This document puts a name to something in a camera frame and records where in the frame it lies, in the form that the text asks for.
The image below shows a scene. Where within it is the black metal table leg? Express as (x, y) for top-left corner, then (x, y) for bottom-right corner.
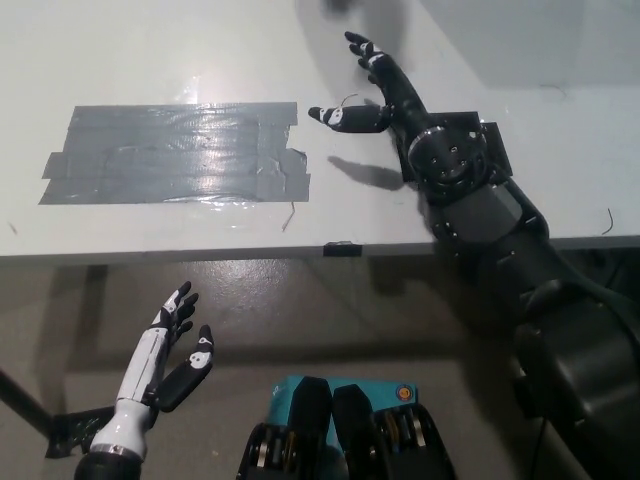
(0, 367), (57, 444)

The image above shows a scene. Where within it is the black teal robot torso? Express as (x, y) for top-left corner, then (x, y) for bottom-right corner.
(238, 374), (457, 480)

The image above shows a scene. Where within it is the grey duct tape patch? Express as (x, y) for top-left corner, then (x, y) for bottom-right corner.
(38, 102), (312, 207)

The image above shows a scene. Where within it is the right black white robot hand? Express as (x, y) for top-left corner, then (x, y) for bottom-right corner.
(307, 31), (440, 152)

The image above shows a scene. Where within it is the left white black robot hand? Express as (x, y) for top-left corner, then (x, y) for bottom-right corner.
(91, 280), (217, 459)

